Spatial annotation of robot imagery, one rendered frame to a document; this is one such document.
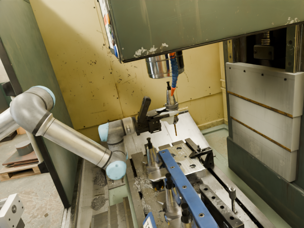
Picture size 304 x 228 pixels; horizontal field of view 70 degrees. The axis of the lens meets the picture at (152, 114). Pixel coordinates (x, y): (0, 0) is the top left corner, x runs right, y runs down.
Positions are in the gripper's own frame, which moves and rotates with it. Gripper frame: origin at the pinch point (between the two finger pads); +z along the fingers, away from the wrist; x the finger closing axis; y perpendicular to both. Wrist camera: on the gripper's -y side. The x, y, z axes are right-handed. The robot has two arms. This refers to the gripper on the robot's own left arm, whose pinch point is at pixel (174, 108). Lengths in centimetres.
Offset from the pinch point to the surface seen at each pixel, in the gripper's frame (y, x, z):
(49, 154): 15, -22, -66
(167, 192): 3, 47, -19
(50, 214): 131, -122, -124
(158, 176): 9.6, 30.5, -18.1
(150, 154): 4.1, 25.2, -18.6
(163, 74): -18.1, 6.8, -4.4
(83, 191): 64, -50, -64
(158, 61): -23.5, 6.5, -5.3
